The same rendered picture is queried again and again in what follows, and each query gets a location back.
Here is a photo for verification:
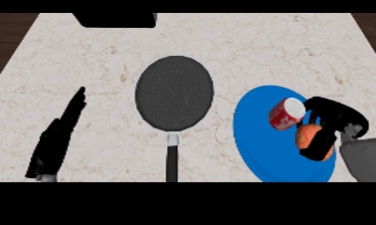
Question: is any dark grey frying pan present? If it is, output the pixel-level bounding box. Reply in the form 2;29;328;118
134;55;215;183

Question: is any red soda can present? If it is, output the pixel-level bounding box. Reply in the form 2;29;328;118
266;97;308;131

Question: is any black appliance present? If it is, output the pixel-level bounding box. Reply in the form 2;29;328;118
72;13;159;29

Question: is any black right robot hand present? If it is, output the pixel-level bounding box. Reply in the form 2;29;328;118
297;96;370;162

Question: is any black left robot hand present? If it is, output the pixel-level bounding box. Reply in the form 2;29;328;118
25;86;88;180

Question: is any orange squash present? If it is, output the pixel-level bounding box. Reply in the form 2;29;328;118
293;122;334;161

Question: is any blue plate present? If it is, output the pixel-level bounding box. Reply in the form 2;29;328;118
231;85;337;183

